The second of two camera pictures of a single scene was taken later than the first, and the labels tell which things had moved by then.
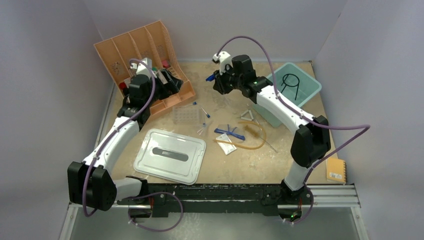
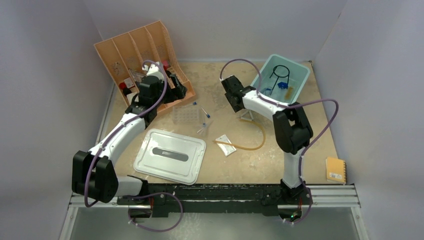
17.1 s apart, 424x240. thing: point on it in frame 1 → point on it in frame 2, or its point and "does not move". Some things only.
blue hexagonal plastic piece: (210, 78) → (283, 85)
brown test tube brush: (255, 133) → (288, 93)
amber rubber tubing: (247, 147) does not move
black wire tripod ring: (284, 77) → (279, 76)
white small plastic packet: (227, 148) does not move
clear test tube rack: (185, 115) does not move
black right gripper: (220, 85) → (236, 108)
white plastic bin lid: (170, 156) does not move
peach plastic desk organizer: (153, 41) does not move
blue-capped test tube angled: (207, 115) does not move
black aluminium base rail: (266, 199) does not move
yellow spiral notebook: (336, 170) does not move
